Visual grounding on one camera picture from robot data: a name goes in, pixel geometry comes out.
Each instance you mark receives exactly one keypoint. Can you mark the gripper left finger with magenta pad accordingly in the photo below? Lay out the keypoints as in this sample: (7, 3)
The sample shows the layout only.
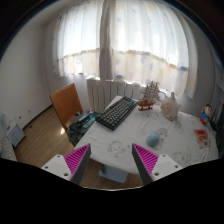
(70, 167)

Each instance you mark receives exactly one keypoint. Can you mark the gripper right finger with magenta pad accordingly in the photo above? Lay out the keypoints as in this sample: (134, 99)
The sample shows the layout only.
(151, 166)

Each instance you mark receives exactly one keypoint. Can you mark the dark bag on chair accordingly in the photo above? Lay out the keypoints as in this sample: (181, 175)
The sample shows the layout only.
(80, 126)

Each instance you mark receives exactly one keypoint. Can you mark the white patterned tablecloth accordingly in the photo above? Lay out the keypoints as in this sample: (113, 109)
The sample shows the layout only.
(177, 140)

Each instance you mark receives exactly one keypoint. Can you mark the red printed card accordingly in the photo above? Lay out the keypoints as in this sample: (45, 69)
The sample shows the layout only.
(202, 138)

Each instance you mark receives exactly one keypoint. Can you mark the large white conch shell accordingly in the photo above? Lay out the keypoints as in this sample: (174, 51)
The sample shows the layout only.
(170, 107)

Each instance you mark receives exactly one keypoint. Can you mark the dark mechanical keyboard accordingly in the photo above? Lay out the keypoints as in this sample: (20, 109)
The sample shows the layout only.
(115, 114)

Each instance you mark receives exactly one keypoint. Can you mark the wooden chair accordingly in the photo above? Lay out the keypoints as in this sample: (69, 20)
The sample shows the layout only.
(66, 103)

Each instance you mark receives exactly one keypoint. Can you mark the wooden model sailing ship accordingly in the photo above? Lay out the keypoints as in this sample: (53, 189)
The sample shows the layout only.
(150, 97)

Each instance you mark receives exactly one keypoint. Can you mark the cartoon figure toy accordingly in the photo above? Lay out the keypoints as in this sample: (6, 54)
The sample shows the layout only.
(206, 114)

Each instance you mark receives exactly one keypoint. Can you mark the white radiator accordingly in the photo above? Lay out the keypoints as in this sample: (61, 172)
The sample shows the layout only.
(102, 92)

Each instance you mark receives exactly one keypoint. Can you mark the white sheer curtain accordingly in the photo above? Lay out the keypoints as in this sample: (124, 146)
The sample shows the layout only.
(132, 40)

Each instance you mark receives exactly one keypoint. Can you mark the white table pedestal base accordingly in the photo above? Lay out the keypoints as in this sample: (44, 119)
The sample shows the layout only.
(113, 174)

